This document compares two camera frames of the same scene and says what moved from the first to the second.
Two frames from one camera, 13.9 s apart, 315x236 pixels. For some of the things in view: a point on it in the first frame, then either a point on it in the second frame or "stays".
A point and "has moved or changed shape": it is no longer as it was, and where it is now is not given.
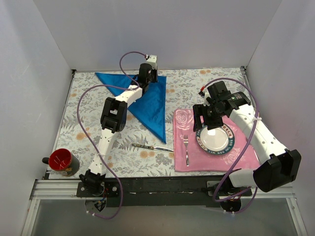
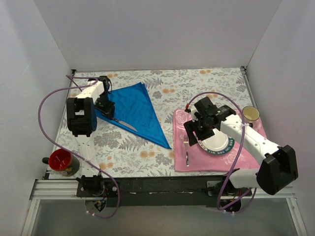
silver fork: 186,142 stays
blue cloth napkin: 150,108 has moved or changed shape
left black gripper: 149,77 -> 105,110
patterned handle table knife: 159,148 -> 125,124
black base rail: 162,191 stays
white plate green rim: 215,141 stays
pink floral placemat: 189,157 stays
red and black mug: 61,160 stays
